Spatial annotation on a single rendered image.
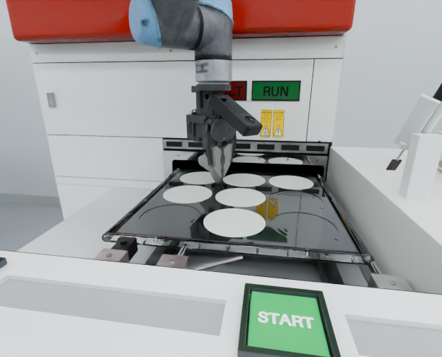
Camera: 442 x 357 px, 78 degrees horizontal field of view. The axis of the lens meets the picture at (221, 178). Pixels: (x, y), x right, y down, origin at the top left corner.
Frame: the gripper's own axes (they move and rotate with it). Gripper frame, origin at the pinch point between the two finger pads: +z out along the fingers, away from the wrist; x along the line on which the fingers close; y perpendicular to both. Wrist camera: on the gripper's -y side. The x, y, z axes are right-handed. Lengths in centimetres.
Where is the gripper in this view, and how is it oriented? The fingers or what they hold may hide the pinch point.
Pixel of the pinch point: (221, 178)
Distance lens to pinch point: 60.7
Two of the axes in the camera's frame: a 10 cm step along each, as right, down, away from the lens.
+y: -7.2, -2.2, 6.6
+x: -7.0, 2.2, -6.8
